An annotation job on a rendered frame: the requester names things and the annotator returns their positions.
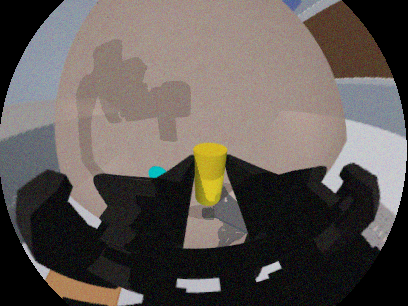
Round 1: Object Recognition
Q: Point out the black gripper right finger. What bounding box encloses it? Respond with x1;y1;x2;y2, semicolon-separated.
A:
225;154;327;241

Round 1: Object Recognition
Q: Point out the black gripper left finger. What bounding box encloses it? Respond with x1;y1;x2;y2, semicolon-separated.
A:
93;154;195;249

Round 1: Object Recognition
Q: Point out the yellow cylinder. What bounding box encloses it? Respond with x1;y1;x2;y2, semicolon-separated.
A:
193;142;228;205

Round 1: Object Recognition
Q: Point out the cyan circle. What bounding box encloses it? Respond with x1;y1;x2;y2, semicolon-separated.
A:
148;166;167;177

